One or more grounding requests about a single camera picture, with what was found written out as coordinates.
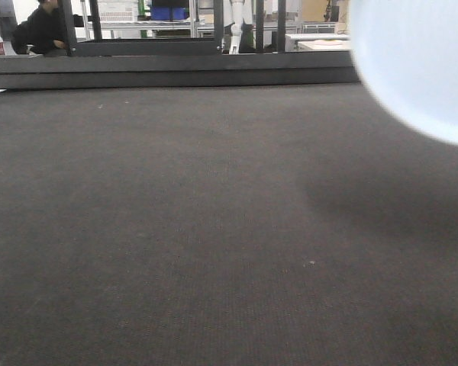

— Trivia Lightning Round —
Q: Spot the light blue round tray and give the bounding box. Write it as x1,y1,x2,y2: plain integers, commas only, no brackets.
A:
348,1,458,146

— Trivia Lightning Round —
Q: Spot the white crate on shelf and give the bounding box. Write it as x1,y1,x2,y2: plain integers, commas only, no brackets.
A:
98,0,138,23

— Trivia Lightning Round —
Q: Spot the dark grey table mat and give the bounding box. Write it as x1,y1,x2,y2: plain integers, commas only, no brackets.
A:
0,84,458,365

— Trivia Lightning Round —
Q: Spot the white desk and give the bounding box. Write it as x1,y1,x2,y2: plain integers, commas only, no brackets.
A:
285,34,351,53

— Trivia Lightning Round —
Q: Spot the blue storage box background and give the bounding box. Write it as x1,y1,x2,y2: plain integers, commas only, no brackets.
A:
150,7,186,21

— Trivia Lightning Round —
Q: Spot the person in black clothes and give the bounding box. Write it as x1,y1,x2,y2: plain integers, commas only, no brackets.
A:
11,1,66,55

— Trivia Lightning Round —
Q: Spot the black metal frame rack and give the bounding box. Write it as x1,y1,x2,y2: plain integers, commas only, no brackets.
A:
0,1,359,89

